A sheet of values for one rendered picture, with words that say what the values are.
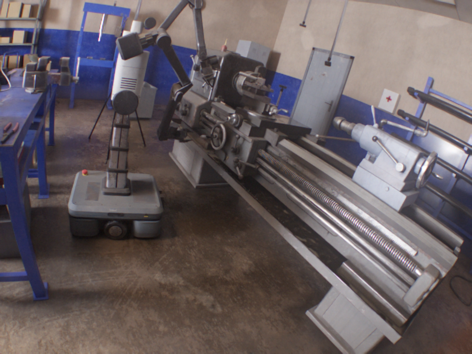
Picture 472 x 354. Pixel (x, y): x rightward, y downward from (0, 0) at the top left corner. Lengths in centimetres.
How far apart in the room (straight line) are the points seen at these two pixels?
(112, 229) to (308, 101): 490
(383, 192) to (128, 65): 154
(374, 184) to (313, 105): 437
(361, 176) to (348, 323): 85
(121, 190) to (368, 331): 175
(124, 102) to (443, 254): 183
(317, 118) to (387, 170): 422
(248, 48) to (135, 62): 466
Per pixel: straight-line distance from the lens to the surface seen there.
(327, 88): 558
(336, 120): 174
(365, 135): 158
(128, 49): 136
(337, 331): 170
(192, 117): 252
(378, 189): 147
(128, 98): 156
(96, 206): 171
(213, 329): 148
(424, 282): 127
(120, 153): 172
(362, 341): 163
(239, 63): 257
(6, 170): 109
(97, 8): 494
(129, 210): 171
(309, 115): 573
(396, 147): 150
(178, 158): 302
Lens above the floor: 124
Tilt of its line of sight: 24 degrees down
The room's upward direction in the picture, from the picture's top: 17 degrees clockwise
